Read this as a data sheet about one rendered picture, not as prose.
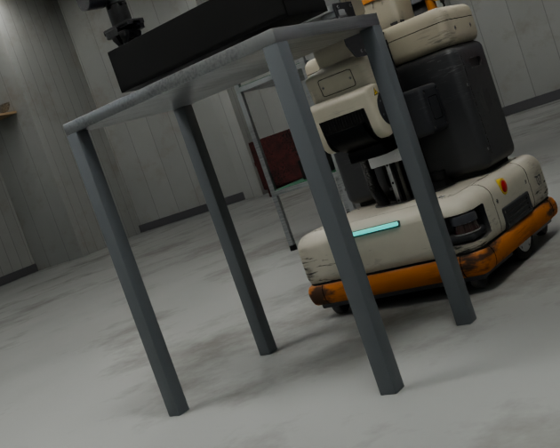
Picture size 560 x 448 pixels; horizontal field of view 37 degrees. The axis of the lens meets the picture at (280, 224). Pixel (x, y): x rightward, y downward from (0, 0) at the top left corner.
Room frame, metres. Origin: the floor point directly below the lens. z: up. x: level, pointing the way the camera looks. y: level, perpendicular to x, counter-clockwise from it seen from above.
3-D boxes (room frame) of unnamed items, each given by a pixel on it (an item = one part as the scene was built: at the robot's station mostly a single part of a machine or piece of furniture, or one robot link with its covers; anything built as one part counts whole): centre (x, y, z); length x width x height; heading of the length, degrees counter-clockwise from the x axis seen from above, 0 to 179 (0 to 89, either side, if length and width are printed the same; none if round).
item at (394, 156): (2.57, -0.40, 0.53); 0.28 x 0.27 x 0.25; 52
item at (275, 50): (2.13, 0.02, 0.40); 0.70 x 0.45 x 0.80; 52
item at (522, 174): (2.74, -0.45, 0.16); 0.67 x 0.64 x 0.25; 142
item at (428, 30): (2.81, -0.51, 0.59); 0.55 x 0.34 x 0.83; 52
